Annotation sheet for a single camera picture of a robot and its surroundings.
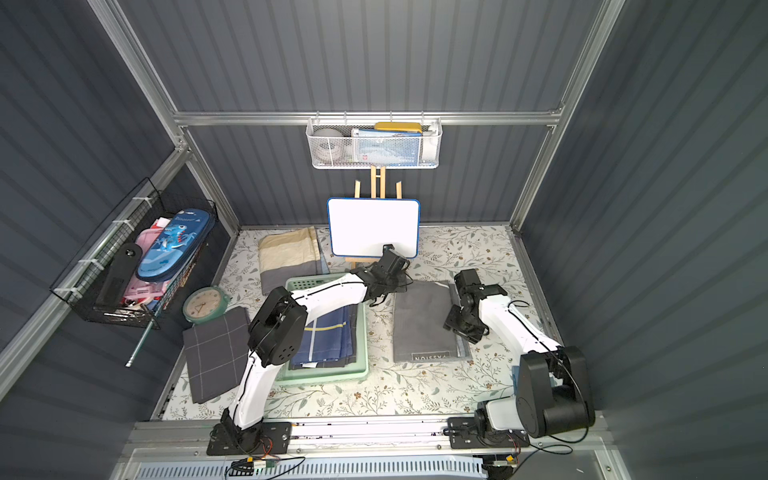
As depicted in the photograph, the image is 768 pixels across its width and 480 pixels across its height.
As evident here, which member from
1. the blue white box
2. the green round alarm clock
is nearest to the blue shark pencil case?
the green round alarm clock

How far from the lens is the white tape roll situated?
2.77 ft

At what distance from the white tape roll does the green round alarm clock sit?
564mm

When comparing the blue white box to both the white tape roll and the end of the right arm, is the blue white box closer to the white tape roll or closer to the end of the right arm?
the white tape roll

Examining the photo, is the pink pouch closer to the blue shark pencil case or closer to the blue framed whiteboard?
the blue shark pencil case

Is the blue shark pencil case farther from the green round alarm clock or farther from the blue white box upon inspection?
the blue white box

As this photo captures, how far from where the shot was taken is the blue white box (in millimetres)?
859

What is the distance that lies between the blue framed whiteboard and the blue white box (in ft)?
0.38

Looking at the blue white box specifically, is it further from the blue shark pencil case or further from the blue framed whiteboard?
the blue shark pencil case

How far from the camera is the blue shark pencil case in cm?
65

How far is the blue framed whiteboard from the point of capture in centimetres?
93

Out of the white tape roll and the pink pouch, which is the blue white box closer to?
the white tape roll
